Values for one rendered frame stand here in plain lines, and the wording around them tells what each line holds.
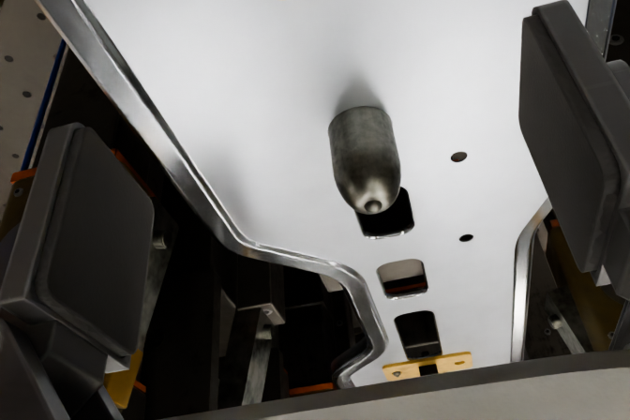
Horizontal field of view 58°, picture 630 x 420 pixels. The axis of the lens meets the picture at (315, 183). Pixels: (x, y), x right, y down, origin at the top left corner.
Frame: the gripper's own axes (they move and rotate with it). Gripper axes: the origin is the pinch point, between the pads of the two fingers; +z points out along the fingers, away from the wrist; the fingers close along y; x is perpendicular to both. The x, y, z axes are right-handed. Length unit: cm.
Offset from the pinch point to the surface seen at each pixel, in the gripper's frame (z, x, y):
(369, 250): 12.2, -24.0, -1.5
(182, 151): 12.0, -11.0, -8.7
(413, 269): 13.4, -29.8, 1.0
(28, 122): 42, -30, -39
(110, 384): 3.1, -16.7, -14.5
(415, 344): 13.6, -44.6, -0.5
